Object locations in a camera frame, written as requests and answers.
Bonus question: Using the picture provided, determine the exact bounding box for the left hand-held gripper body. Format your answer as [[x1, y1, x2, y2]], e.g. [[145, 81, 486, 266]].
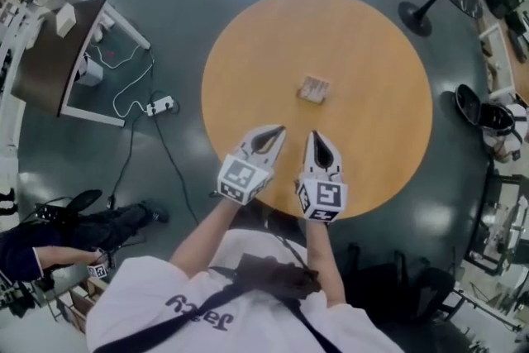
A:
[[217, 145, 275, 206]]

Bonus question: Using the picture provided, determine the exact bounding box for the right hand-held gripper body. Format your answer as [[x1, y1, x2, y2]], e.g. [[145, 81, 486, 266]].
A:
[[295, 171, 350, 224]]

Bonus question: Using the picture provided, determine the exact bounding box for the small wooden block piece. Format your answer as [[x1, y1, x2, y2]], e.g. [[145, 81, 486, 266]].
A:
[[295, 86, 328, 106], [300, 74, 332, 100]]

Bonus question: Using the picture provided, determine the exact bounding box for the person's left forearm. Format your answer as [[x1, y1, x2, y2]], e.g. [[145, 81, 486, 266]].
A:
[[168, 196, 245, 282]]

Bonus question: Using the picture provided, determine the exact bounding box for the person's right forearm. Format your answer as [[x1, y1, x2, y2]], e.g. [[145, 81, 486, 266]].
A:
[[303, 218, 347, 309]]

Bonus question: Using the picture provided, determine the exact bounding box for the white power strip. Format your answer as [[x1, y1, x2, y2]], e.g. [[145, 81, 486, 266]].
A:
[[145, 95, 174, 116]]

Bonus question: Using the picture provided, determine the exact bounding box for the round wooden table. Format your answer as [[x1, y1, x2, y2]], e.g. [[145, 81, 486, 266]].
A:
[[201, 0, 434, 220]]

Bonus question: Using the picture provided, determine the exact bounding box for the black office chair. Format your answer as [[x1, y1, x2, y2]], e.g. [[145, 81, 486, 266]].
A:
[[342, 243, 460, 327]]

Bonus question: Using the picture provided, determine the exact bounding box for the black oval case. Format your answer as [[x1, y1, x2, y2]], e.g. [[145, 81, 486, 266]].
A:
[[454, 83, 483, 129]]

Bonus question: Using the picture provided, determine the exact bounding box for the person's white t-shirt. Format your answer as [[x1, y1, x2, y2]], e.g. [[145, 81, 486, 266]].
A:
[[84, 229, 406, 353]]

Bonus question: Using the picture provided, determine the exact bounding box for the white waste bin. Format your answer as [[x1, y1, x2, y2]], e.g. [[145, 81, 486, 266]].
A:
[[76, 55, 104, 87]]

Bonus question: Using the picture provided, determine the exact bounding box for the white-framed wooden table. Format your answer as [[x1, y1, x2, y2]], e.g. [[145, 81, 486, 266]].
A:
[[479, 18, 529, 104]]

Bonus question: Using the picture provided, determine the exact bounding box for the dark desk with white legs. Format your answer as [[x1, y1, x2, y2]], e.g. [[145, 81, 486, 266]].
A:
[[10, 0, 152, 128]]

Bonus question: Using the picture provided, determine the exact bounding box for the black cable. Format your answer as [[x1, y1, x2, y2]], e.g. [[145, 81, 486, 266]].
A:
[[107, 111, 199, 227]]

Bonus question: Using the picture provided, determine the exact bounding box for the black chest strap harness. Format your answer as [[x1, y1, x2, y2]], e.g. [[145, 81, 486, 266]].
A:
[[88, 254, 344, 353]]

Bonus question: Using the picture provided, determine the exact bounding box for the white cable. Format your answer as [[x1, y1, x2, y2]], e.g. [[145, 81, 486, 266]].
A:
[[84, 41, 156, 117]]

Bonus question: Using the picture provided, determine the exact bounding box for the black metal frame rack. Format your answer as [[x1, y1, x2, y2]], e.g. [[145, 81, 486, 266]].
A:
[[465, 173, 529, 276]]

